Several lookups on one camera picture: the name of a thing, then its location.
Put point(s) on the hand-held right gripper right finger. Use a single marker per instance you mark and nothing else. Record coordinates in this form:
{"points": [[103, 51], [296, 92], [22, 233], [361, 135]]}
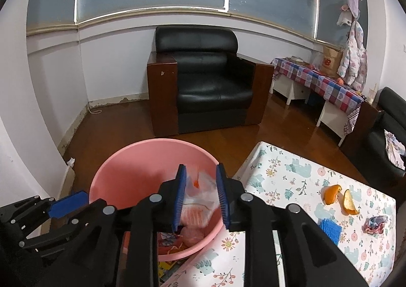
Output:
{"points": [[223, 201]]}

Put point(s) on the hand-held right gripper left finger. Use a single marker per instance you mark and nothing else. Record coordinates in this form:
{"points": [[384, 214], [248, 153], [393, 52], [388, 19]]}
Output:
{"points": [[179, 201]]}

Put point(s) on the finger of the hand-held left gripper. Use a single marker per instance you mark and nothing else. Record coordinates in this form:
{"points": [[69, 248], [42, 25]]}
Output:
{"points": [[68, 204], [79, 222]]}

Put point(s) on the clear plastic bag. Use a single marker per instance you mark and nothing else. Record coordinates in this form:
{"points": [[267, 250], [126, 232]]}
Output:
{"points": [[204, 191]]}

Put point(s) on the pink plastic basin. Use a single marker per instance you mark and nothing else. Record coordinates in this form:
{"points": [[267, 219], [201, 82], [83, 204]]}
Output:
{"points": [[139, 163]]}

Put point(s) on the pink foam net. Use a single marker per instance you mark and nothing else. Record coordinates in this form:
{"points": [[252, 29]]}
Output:
{"points": [[193, 236]]}

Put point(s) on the crumpled printed wrapper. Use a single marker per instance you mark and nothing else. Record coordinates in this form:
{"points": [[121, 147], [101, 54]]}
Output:
{"points": [[376, 225], [169, 242]]}

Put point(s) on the white crumpled tissue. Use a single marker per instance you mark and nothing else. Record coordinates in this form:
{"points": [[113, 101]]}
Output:
{"points": [[70, 161]]}

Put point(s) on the floral printed mat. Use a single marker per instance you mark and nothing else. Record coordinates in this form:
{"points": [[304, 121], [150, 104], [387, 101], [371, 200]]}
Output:
{"points": [[285, 179]]}

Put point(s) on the colourful floor mat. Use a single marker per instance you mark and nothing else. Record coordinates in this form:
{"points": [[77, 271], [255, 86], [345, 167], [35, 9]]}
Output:
{"points": [[168, 269]]}

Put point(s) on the orange peel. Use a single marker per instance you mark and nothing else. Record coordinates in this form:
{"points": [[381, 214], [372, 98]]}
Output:
{"points": [[331, 195], [349, 206]]}

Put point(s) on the blue foam net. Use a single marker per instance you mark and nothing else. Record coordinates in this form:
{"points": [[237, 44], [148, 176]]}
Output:
{"points": [[331, 230]]}

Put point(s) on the black leather armchair wooden sides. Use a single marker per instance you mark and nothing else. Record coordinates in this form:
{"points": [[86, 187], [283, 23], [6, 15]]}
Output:
{"points": [[209, 84]]}

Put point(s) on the white table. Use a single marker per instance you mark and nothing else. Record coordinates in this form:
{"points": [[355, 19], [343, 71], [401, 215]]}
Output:
{"points": [[290, 88], [333, 117]]}

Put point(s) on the checkered tablecloth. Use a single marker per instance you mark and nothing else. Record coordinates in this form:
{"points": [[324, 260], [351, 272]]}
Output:
{"points": [[317, 82]]}

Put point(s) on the brown paper bag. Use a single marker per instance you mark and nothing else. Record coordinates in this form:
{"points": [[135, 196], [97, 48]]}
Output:
{"points": [[332, 63]]}

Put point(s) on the printed cloth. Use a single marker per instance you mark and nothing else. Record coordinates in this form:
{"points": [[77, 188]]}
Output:
{"points": [[395, 150]]}

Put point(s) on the printed puffer jacket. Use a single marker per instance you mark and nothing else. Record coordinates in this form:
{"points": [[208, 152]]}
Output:
{"points": [[353, 58]]}

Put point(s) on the white hanging garment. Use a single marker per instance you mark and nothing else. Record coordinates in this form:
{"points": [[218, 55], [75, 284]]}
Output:
{"points": [[343, 15]]}

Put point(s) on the purple hanging garment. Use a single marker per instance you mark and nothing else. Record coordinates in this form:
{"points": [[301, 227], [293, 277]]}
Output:
{"points": [[353, 1]]}

